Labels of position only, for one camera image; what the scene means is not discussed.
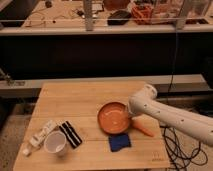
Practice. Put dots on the orange ceramic bowl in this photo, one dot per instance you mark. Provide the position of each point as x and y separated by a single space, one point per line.
113 118

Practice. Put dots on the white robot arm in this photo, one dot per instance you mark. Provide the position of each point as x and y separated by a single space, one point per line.
192 124

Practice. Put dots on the orange toy carrot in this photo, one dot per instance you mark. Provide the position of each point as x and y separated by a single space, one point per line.
137 125

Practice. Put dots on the blue sponge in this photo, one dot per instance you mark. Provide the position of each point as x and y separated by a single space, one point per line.
118 142

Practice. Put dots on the black object on shelf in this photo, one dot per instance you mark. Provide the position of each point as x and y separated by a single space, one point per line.
119 17

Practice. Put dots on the white paper cup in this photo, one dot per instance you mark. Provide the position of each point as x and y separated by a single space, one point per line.
55 143

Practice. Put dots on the orange tool on shelf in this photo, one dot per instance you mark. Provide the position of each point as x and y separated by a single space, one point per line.
141 13

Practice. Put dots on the white tube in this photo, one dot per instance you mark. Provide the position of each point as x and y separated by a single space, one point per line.
36 141

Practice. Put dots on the grey metal post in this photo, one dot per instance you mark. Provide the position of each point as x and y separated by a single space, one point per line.
182 17
87 5

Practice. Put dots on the grey metal post right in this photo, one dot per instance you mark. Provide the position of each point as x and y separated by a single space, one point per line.
182 17

